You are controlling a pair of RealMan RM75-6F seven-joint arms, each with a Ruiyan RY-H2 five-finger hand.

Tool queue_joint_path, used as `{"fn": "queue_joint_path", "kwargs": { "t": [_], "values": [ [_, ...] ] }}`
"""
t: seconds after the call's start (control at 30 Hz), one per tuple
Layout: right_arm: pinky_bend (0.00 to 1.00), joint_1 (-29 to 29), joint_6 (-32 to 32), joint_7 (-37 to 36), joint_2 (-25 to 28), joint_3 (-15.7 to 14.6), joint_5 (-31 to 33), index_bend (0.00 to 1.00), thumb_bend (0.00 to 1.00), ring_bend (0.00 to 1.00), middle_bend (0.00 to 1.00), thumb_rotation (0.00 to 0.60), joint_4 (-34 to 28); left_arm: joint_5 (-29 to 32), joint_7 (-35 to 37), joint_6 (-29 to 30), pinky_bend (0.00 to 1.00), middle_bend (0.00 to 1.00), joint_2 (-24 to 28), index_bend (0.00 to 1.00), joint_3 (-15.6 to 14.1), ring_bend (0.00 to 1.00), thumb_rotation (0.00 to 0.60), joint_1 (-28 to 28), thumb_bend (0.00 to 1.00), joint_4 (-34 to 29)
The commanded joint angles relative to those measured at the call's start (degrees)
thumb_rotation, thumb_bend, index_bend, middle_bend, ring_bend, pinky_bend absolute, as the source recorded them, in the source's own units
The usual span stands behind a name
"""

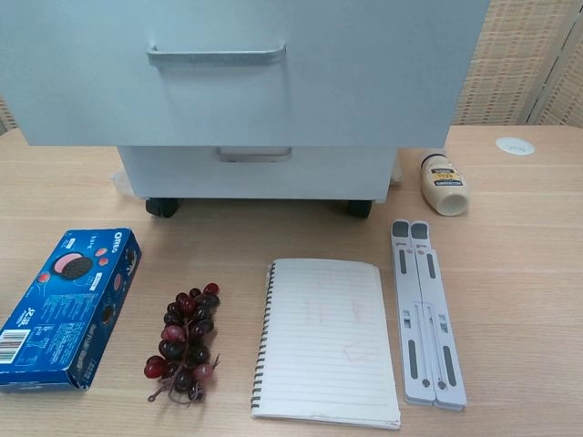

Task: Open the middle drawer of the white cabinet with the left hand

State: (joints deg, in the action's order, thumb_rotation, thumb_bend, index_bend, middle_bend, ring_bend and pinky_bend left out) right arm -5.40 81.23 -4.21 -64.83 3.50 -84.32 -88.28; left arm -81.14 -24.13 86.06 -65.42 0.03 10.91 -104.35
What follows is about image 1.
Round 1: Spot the folded grey laptop stand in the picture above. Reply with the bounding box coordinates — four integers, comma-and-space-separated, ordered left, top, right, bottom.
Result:
390, 218, 468, 407

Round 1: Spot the white round cable grommet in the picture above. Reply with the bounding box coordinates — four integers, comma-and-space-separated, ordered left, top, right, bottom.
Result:
495, 136, 537, 157

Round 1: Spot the white drawer front with handle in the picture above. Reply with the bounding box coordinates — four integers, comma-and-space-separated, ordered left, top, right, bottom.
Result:
117, 145, 397, 202

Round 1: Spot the spiral lined notebook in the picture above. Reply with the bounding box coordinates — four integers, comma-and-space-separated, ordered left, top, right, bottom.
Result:
251, 258, 402, 430

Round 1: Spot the medium white cabinet drawer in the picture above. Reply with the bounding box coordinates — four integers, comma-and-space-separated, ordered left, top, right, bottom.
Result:
0, 0, 491, 147

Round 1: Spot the beige sauce squeeze bottle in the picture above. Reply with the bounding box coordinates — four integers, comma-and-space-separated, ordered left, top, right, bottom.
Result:
419, 148, 472, 217

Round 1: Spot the black caster wheel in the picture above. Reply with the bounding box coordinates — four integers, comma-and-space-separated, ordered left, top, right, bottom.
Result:
348, 198, 373, 219
145, 197, 179, 219

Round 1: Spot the blue Oreo cookie box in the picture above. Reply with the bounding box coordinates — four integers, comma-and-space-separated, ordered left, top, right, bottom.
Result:
0, 227, 142, 393

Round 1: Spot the dark red grape bunch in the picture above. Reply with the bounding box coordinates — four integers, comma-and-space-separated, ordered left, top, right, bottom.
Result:
144, 281, 222, 405

